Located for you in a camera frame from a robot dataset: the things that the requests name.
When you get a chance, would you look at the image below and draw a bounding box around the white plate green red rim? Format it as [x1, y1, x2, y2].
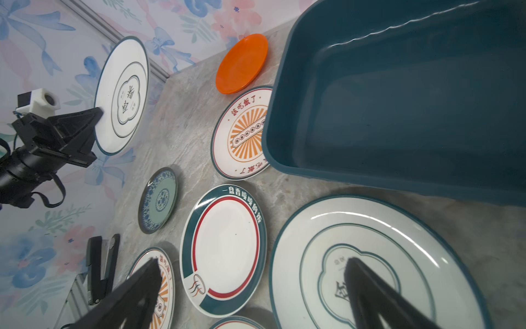
[179, 185, 268, 318]

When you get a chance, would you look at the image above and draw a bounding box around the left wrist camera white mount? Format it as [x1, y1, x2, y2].
[15, 89, 61, 119]

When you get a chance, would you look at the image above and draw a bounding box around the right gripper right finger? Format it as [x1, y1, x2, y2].
[344, 258, 438, 328]

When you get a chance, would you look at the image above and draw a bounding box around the teal plastic bin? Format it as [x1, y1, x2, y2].
[262, 1, 525, 206]

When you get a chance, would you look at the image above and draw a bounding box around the black stapler-like tool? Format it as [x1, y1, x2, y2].
[86, 234, 121, 306]

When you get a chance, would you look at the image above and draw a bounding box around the small green patterned plate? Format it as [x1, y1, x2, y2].
[138, 167, 178, 234]

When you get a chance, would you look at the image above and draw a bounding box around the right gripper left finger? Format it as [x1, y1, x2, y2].
[67, 259, 162, 329]

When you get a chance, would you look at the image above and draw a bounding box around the orange sunburst plate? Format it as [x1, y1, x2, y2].
[210, 315, 264, 329]
[210, 86, 273, 181]
[127, 247, 175, 329]

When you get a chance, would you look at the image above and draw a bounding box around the white flower-outline plate centre right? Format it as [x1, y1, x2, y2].
[269, 195, 493, 328]

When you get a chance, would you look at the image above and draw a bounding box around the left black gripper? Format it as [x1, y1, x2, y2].
[12, 107, 104, 167]

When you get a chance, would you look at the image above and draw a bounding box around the orange sunburst plate bottom centre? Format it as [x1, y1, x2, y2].
[210, 315, 264, 329]

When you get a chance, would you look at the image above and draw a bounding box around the orange sunburst plate bottom left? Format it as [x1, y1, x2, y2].
[127, 247, 175, 329]

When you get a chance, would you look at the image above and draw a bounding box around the white plate green flower outline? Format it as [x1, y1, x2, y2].
[94, 36, 149, 155]

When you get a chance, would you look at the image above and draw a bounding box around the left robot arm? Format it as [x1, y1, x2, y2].
[1, 108, 104, 208]

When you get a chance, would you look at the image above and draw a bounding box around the orange plastic plate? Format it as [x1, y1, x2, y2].
[216, 34, 268, 95]

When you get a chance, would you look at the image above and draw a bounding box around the orange sunburst plate top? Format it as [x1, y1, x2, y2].
[210, 86, 273, 181]

